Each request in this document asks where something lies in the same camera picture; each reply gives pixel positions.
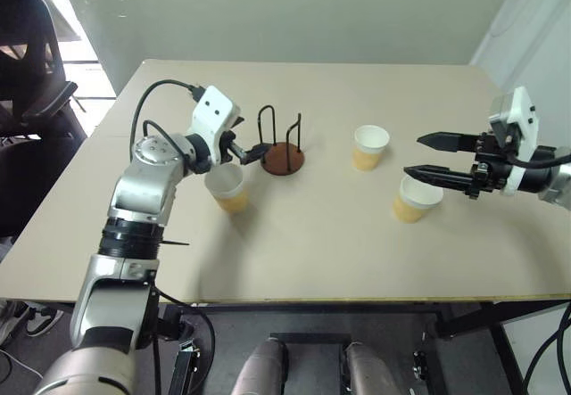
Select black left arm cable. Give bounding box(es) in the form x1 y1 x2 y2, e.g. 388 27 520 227
129 78 207 165

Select black cable under table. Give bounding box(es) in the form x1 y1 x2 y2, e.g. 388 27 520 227
151 285 217 395

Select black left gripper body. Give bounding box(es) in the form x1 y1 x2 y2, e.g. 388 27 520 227
218 129 239 161

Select black cables under table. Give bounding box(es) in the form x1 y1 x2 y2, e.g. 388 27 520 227
520 303 571 395

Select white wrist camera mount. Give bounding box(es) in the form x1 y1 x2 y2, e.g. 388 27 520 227
190 85 243 165
487 85 542 196

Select dark rounded grey shape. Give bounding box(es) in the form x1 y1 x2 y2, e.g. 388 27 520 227
344 341 403 395
230 338 287 395

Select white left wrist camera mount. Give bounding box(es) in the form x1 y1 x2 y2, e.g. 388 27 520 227
190 85 243 165

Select black and white sneaker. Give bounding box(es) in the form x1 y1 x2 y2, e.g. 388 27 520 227
25 308 64 337

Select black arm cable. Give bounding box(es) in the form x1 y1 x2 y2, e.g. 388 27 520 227
129 78 207 165
503 147 571 168

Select black office chair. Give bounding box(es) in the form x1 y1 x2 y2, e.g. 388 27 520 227
0 0 90 239

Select brown cup holder stand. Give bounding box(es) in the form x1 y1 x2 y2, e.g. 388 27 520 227
256 104 307 177

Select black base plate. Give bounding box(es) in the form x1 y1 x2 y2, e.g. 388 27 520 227
269 332 352 395

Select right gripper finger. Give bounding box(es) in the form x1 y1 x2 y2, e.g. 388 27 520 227
416 131 481 153
402 164 475 192

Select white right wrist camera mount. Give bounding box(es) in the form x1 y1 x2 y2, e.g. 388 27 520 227
487 85 542 196

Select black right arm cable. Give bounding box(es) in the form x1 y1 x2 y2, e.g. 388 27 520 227
503 147 571 168

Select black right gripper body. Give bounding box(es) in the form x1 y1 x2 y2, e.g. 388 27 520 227
468 131 512 200

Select white and yellow paper cup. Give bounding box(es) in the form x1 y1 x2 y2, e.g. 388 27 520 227
392 175 445 225
351 124 391 173
203 162 251 215

